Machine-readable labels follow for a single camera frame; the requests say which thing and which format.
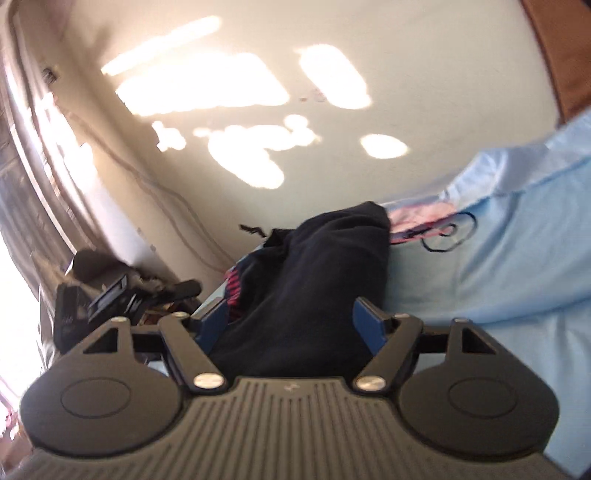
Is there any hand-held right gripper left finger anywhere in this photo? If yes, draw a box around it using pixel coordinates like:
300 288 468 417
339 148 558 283
79 298 230 394

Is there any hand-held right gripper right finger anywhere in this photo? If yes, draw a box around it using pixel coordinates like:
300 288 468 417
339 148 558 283
351 298 500 394

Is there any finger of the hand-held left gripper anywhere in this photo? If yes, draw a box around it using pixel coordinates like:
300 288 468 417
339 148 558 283
156 279 202 306

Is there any navy patterned small garment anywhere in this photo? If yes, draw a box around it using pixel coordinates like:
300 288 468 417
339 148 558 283
203 200 393 379

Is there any light blue printed bedsheet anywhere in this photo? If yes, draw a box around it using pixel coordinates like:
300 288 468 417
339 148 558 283
191 108 591 480

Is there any pale curtain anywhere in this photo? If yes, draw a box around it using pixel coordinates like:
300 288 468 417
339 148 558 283
0 0 114 416

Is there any brown blanket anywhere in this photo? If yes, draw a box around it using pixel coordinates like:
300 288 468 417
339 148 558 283
519 0 591 126

